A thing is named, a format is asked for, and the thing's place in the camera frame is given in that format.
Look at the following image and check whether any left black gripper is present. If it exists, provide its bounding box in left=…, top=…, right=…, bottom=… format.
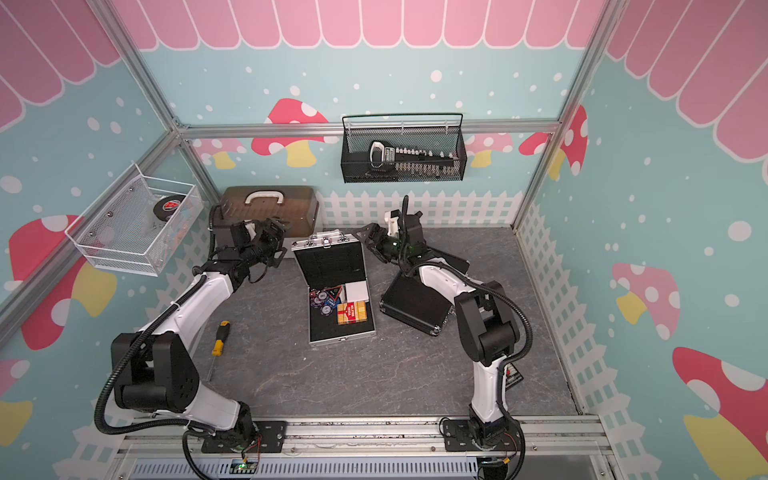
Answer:
left=239, top=217, right=294, bottom=267

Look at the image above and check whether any silver aluminium poker case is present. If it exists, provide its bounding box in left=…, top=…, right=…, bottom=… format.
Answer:
left=292, top=230, right=376, bottom=346

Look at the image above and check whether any black poker case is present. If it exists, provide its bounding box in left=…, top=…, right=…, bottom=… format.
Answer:
left=379, top=253, right=470, bottom=336

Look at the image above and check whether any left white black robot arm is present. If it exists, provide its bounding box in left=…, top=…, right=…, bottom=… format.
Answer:
left=94, top=217, right=287, bottom=448

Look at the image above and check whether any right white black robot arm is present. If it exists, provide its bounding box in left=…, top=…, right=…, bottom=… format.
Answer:
left=354, top=206, right=533, bottom=444

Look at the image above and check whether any poker chips stack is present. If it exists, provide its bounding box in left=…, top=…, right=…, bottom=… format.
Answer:
left=309, top=286, right=344, bottom=326

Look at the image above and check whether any socket wrench set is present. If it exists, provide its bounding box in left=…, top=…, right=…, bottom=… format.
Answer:
left=365, top=141, right=461, bottom=181

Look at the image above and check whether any white storage box brown lid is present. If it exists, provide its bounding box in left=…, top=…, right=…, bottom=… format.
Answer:
left=209, top=186, right=324, bottom=259

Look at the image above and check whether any white playing card box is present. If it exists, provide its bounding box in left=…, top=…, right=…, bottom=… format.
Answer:
left=344, top=281, right=370, bottom=303

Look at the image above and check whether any red playing card box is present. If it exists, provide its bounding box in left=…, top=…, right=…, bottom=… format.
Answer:
left=337, top=301, right=369, bottom=325

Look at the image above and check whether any black red tape roll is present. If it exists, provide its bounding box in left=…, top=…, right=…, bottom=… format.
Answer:
left=153, top=194, right=186, bottom=222

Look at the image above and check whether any yellow black screwdriver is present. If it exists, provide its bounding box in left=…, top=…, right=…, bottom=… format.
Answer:
left=206, top=321, right=231, bottom=382

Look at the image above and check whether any black yellow battery charger board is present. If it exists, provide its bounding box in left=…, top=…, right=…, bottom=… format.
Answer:
left=504, top=363, right=524, bottom=391

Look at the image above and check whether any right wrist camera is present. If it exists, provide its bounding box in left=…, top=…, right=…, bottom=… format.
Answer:
left=384, top=210, right=400, bottom=238

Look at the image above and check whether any white box carry handle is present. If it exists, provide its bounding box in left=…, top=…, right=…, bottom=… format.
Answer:
left=244, top=190, right=285, bottom=205

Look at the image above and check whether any black wire wall basket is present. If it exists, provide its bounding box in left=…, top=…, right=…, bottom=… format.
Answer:
left=340, top=113, right=468, bottom=183

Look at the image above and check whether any white wire wall basket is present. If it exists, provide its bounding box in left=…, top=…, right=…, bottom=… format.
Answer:
left=65, top=164, right=203, bottom=277

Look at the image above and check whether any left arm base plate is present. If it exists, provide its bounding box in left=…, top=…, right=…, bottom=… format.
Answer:
left=201, top=420, right=288, bottom=454

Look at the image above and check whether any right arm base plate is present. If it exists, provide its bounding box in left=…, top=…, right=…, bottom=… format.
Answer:
left=438, top=417, right=524, bottom=453

